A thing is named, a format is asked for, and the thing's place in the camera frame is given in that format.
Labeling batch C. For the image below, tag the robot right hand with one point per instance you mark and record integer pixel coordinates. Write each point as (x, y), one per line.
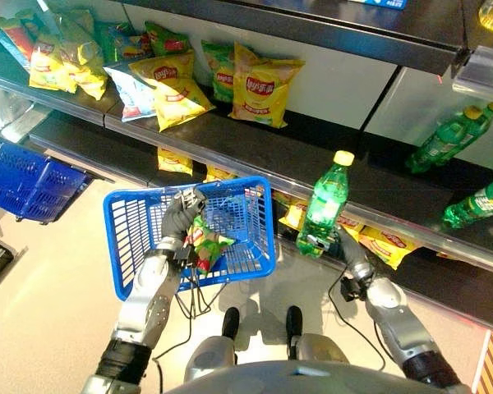
(351, 252)

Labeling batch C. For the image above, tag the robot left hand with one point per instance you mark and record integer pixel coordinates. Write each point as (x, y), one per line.
(174, 219)

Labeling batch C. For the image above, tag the blue plastic shopping basket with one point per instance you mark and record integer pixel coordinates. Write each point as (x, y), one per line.
(131, 230)

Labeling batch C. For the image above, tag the green soda bottle yellow cap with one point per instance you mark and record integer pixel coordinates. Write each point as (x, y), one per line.
(474, 131)
(324, 205)
(439, 143)

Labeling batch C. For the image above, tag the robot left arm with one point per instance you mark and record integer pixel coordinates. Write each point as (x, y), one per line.
(148, 295)

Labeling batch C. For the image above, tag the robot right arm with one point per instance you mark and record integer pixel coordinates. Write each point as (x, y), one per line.
(398, 316)

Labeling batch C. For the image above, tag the dark blue shopping basket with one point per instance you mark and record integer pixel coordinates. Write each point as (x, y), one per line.
(29, 184)

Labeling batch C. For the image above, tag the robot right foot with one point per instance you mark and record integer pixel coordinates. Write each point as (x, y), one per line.
(294, 320)

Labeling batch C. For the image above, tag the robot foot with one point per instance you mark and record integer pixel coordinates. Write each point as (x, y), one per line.
(231, 322)
(294, 320)

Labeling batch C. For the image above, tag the black shelf board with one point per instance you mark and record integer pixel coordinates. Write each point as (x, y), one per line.
(435, 283)
(312, 24)

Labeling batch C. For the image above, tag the robot right leg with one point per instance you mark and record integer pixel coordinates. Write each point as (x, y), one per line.
(316, 349)

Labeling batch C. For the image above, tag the robot leg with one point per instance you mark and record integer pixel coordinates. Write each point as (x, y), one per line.
(209, 357)
(316, 349)

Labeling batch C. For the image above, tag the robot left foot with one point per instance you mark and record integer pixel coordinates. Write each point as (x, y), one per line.
(231, 322)

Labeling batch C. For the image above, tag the black shelf with chip bags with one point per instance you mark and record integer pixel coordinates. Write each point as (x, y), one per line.
(271, 152)

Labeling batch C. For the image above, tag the blue white chip bag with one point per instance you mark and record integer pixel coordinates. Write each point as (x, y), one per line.
(129, 98)

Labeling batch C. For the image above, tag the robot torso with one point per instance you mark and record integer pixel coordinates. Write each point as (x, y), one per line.
(312, 379)

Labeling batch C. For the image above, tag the robot left leg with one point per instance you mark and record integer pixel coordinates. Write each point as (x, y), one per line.
(209, 357)

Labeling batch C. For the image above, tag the large yellow chip bag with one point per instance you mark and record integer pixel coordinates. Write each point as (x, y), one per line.
(263, 88)

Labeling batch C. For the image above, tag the green blue chip bag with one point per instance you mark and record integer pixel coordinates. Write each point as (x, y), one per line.
(121, 43)

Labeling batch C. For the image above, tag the clear plastic price holder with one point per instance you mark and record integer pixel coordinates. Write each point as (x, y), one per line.
(482, 74)

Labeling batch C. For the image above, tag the red chip bag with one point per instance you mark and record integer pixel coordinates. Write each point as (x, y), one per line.
(18, 39)

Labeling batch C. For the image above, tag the blue package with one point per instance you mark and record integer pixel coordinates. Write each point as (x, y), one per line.
(384, 3)

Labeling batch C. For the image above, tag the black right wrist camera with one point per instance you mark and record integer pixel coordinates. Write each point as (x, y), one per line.
(351, 289)

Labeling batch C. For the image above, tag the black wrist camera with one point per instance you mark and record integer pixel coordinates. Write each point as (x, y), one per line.
(185, 256)
(351, 289)

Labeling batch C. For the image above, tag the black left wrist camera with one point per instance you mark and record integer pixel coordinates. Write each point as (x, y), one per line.
(185, 256)

